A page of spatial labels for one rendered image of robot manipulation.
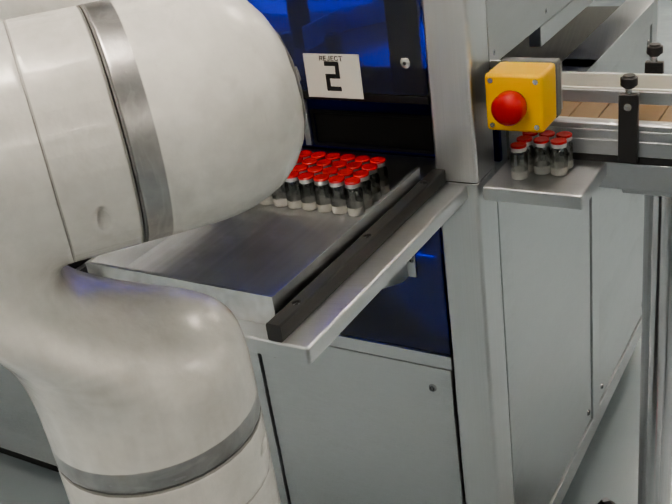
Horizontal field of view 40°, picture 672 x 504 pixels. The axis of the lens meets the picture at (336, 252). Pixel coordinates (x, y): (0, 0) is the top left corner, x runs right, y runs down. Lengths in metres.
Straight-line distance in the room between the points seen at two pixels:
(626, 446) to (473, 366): 0.85
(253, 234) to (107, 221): 0.71
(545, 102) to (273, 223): 0.36
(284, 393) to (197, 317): 1.08
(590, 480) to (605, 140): 0.99
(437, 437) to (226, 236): 0.51
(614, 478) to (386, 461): 0.66
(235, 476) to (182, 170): 0.18
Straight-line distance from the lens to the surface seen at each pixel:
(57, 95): 0.42
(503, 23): 1.25
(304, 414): 1.58
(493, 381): 1.36
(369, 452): 1.56
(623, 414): 2.24
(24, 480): 2.36
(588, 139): 1.25
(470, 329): 1.31
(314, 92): 1.26
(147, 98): 0.42
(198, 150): 0.42
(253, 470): 0.53
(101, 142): 0.42
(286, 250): 1.09
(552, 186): 1.19
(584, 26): 1.99
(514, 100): 1.10
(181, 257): 1.12
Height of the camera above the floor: 1.36
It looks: 27 degrees down
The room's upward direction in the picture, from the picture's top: 8 degrees counter-clockwise
